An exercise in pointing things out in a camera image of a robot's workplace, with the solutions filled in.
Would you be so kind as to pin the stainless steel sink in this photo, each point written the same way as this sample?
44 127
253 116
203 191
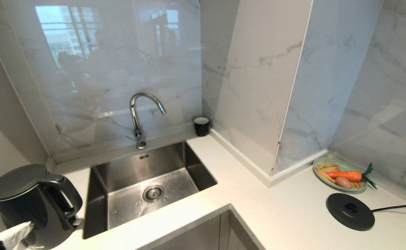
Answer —
175 163

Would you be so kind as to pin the grey cabinet door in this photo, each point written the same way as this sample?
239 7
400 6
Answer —
196 236
239 234

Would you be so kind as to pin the black cup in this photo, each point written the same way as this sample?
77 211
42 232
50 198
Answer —
201 128

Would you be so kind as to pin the black electric kettle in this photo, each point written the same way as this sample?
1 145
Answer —
22 211

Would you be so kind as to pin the brown toy potato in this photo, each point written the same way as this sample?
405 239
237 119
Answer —
343 182

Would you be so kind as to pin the round black kettle base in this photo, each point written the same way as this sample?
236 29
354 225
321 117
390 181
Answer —
350 211

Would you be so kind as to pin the yellow toy fry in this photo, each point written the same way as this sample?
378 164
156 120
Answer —
329 165
325 175
356 185

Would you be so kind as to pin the chrome curved faucet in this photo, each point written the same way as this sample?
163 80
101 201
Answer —
135 114

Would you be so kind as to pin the round sink drain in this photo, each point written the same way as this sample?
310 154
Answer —
153 193

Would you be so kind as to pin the pale green oval plate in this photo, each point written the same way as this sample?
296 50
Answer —
341 164

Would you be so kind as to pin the orange toy carrot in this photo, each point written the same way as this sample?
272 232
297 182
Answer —
345 175

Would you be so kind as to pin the black kettle lid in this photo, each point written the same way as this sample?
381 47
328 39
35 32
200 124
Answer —
15 182

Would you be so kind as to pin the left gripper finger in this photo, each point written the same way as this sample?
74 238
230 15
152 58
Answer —
15 233

